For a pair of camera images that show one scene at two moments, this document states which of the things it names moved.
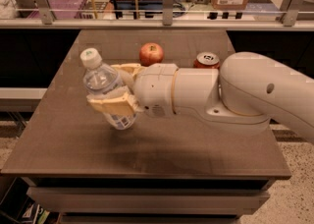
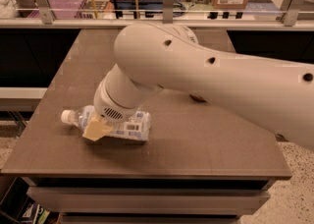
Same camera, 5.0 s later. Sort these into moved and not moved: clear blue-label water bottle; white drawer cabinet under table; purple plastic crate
Moved: clear blue-label water bottle
Not moved: purple plastic crate; white drawer cabinet under table
